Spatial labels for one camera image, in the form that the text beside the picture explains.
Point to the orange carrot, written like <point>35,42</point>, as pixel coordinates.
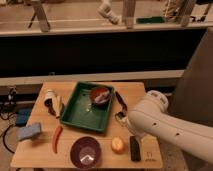
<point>55,138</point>

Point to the red bowl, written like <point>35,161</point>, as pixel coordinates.
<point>96,91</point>

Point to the green plastic tray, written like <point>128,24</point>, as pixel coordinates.
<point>82,113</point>

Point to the green mat in background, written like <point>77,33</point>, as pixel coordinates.
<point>150,20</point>

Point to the purple bowl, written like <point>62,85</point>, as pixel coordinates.
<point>85,153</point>

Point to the white cup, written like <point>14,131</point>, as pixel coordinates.
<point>49,94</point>

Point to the yellow orange apple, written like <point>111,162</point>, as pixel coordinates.
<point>117,145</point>

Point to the blue sponge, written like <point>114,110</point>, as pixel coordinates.
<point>29,132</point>

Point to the blue box under table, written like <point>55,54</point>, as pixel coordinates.
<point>22,116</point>

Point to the black remote control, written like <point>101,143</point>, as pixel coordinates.
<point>134,149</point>

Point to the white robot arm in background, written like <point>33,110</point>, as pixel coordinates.
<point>105,10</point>

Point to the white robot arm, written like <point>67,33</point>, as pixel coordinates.
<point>150,116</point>

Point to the black handled brush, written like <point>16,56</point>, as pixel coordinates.
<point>120,116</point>

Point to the white cloth in bowl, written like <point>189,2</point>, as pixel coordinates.
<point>102,98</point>

